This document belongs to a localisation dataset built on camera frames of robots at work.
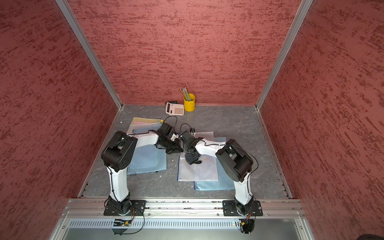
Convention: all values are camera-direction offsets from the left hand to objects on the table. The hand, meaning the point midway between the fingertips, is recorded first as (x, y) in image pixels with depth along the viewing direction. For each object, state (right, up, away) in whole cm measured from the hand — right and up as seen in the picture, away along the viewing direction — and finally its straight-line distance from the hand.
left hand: (182, 152), depth 93 cm
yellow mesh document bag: (-33, +21, +19) cm, 44 cm away
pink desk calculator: (-10, +31, +24) cm, 40 cm away
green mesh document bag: (-38, +16, +14) cm, 43 cm away
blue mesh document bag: (+26, -14, -10) cm, 31 cm away
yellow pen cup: (+4, +32, +20) cm, 38 cm away
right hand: (+5, +2, +3) cm, 6 cm away
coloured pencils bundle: (+1, +41, +17) cm, 44 cm away
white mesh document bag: (+15, -9, -6) cm, 19 cm away
